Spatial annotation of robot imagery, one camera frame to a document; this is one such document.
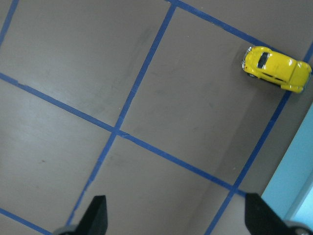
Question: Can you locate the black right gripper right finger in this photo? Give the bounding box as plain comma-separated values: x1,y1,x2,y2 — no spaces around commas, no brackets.
245,193,286,235

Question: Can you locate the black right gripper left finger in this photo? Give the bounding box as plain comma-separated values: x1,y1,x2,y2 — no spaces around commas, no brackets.
75,195,108,235

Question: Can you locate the yellow toy beetle car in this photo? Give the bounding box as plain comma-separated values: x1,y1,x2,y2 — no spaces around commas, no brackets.
242,46,312,94

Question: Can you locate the light blue storage bin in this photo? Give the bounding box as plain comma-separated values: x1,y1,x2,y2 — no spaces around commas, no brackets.
262,107,313,228

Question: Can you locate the brown paper table cover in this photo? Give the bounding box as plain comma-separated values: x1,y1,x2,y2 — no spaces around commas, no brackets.
0,0,313,235

